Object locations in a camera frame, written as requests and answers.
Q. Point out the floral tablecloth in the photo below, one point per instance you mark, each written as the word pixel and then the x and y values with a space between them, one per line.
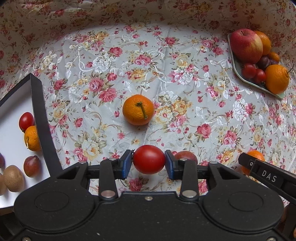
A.
pixel 93 55

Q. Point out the brown kiwi fruit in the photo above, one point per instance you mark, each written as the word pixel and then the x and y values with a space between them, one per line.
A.
pixel 14 179

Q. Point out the large bumpy orange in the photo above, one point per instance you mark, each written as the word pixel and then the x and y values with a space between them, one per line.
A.
pixel 277 78

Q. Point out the cherry tomato on plate left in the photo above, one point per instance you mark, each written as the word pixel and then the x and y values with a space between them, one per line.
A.
pixel 248 71

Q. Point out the pale green rectangular plate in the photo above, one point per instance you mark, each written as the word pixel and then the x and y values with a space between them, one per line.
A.
pixel 238 65

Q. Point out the red yellow apple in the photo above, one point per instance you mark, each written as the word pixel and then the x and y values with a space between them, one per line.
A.
pixel 246 45

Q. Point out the small mandarin on plate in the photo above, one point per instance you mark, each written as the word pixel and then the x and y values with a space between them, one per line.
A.
pixel 274 56

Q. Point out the red tomato in box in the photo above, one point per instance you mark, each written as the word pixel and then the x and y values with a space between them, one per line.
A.
pixel 25 121

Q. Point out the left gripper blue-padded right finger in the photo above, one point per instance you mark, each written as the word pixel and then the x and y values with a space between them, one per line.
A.
pixel 186 171

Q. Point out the black box with white interior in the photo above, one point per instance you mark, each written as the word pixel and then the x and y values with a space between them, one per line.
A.
pixel 27 96

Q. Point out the purple plum on plate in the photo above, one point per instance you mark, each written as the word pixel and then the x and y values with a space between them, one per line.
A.
pixel 263 63

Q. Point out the small orange mandarin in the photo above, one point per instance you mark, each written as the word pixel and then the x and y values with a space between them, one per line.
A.
pixel 31 139

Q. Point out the large orange with stem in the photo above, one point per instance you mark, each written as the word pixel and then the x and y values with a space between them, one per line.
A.
pixel 265 42

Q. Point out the dark purple plum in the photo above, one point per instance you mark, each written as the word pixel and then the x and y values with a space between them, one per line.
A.
pixel 32 166

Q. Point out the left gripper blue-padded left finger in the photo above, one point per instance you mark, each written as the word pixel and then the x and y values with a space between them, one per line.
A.
pixel 111 170

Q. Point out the mandarin with long stem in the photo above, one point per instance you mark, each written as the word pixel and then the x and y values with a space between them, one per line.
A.
pixel 138 110

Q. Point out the red cherry tomato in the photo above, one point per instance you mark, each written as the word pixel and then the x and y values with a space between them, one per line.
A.
pixel 149 159

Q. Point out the orange mandarin at edge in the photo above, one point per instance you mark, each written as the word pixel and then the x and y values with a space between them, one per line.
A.
pixel 256 155

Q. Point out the cherry tomato on plate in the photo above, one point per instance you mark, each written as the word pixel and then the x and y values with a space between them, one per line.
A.
pixel 248 71
pixel 260 77

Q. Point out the cherry tomato on plate right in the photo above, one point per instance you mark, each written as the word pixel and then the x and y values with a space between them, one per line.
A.
pixel 260 77

